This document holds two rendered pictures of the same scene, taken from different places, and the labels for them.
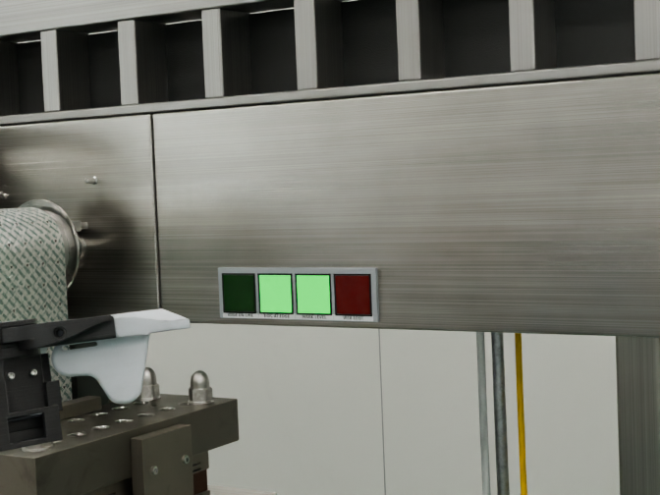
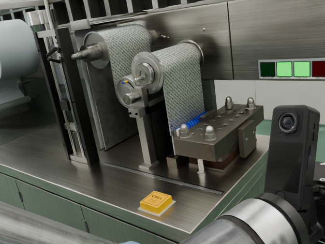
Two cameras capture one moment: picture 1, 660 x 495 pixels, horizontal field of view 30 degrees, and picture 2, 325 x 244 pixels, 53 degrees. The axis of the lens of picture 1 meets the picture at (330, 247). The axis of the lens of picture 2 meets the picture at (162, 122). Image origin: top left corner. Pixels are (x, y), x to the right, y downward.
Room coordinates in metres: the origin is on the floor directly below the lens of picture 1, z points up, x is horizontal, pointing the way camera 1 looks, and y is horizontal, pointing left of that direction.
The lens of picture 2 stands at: (0.46, 0.34, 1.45)
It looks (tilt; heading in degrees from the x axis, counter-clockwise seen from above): 19 degrees down; 10
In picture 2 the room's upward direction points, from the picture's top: 9 degrees counter-clockwise
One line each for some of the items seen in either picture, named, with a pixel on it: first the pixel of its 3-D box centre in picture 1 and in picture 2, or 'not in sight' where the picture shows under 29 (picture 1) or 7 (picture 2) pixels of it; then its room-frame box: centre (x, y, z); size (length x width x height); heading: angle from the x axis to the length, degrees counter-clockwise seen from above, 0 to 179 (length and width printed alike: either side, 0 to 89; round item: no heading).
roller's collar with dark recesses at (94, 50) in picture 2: not in sight; (91, 52); (1.67, 0.78, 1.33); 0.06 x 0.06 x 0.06; 59
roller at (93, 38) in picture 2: not in sight; (119, 45); (1.81, 0.70, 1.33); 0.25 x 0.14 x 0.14; 149
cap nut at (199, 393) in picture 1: (199, 386); (250, 102); (1.72, 0.19, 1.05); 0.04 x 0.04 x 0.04
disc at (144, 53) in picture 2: not in sight; (147, 72); (1.56, 0.55, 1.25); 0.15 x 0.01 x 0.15; 59
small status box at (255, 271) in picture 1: (295, 294); (293, 68); (1.64, 0.05, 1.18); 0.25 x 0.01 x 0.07; 59
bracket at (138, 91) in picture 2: not in sight; (141, 129); (1.55, 0.60, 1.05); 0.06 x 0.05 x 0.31; 149
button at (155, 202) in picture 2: not in sight; (155, 202); (1.28, 0.53, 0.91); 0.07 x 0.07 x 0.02; 59
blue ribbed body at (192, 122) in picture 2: not in sight; (194, 123); (1.62, 0.42, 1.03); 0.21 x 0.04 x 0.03; 149
